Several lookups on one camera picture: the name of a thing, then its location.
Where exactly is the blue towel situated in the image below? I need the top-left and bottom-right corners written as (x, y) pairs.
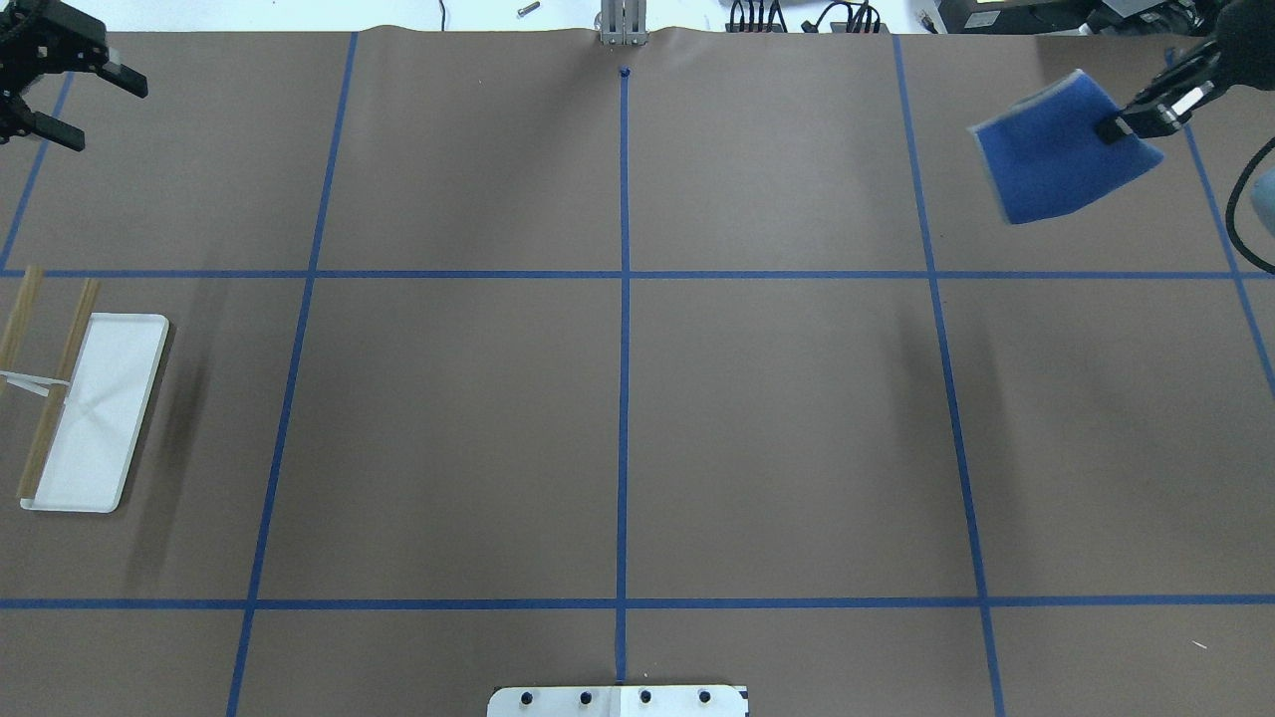
top-left (968, 69), bottom-right (1165, 225)

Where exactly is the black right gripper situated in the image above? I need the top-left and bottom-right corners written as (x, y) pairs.
top-left (1097, 1), bottom-right (1274, 142)

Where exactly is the white camera post with base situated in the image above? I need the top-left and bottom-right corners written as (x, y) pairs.
top-left (486, 684), bottom-right (751, 716)

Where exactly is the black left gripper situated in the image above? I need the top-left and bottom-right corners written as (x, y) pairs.
top-left (1, 1), bottom-right (149, 151)

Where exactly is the black camera cable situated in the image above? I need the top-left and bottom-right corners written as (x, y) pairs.
top-left (1223, 134), bottom-right (1275, 276)

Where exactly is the white wooden towel rack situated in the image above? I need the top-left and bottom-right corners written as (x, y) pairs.
top-left (3, 265), bottom-right (171, 514)

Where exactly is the aluminium frame post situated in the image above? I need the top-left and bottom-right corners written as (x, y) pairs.
top-left (597, 0), bottom-right (649, 47)

